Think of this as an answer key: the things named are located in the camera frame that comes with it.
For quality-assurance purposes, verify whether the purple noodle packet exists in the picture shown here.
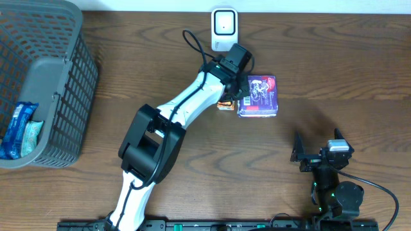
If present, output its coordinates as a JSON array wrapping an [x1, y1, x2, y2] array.
[[238, 75, 279, 118]]

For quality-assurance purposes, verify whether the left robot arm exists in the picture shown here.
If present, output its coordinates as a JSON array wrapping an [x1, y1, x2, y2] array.
[[107, 56, 254, 230]]

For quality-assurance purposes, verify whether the white barcode scanner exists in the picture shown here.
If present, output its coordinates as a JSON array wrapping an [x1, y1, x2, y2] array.
[[211, 8, 238, 52]]

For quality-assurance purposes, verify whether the grey plastic mesh basket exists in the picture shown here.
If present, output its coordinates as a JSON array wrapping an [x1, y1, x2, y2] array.
[[1, 1, 99, 169]]

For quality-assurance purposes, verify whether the orange tissue packet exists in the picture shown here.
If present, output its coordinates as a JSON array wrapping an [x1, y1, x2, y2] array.
[[217, 101, 235, 111]]

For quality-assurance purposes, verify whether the blue snack wrapper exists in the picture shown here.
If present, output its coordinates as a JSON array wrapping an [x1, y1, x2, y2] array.
[[1, 101, 39, 160]]

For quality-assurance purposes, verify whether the mint green wipes packet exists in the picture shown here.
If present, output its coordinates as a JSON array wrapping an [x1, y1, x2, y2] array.
[[21, 121, 44, 157]]

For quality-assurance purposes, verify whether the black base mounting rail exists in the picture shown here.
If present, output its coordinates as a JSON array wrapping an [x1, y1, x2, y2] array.
[[57, 219, 380, 231]]

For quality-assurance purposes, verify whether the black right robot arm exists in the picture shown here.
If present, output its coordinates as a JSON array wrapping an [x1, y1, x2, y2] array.
[[290, 128, 364, 230]]

